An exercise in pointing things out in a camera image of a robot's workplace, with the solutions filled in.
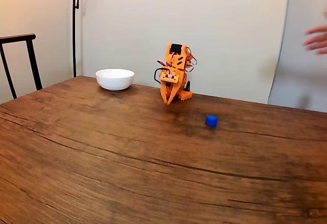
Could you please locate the blue cube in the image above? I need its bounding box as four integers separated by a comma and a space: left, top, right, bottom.
205, 114, 219, 128

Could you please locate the white bowl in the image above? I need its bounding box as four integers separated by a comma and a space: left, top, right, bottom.
95, 68, 135, 91

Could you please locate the person's hand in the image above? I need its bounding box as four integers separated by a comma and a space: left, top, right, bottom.
303, 25, 327, 55

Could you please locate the white backdrop sheet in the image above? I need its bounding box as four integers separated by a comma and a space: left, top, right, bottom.
81, 0, 291, 105

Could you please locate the black floor lamp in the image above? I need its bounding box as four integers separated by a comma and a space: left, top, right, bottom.
72, 0, 114, 78

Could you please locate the black wooden chair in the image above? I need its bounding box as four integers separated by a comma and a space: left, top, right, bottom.
0, 33, 43, 99

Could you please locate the orange gripper camera mount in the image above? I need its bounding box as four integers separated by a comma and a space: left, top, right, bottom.
163, 72, 179, 83

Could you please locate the black cable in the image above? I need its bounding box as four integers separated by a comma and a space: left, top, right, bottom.
153, 67, 167, 85

